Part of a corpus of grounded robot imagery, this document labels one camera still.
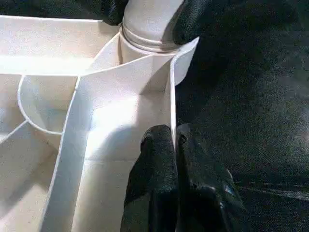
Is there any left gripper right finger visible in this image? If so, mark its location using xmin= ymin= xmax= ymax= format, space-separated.
xmin=176 ymin=123 xmax=252 ymax=232

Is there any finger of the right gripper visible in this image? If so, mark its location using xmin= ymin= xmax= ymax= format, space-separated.
xmin=166 ymin=0 xmax=218 ymax=46
xmin=100 ymin=0 xmax=130 ymax=26

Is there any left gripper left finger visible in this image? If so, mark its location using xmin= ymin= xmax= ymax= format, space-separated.
xmin=120 ymin=124 xmax=181 ymax=232

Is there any white plastic table leg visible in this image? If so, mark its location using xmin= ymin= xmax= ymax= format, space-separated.
xmin=119 ymin=0 xmax=188 ymax=55

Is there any white plastic table top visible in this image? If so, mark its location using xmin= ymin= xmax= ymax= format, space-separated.
xmin=0 ymin=14 xmax=200 ymax=232

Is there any black mat cloth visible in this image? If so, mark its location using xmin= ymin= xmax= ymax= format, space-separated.
xmin=0 ymin=0 xmax=309 ymax=232

